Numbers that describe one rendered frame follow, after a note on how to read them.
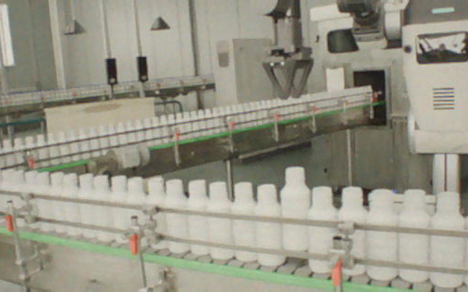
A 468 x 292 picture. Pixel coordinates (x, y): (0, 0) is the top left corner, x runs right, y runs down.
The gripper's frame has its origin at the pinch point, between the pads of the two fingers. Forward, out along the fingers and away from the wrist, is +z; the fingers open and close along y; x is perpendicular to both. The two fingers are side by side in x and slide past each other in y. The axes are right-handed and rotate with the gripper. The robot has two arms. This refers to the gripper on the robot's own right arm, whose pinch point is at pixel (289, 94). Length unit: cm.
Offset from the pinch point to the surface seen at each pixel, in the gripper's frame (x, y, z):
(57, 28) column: -869, -689, -178
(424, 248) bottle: 25.3, 1.4, 27.8
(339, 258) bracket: 12.6, 11.0, 27.6
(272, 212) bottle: -3.7, 2.5, 22.9
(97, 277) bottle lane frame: -53, 4, 44
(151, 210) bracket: -32.0, 5.6, 24.0
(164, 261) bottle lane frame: -30.2, 4.8, 36.0
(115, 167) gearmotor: -142, -98, 36
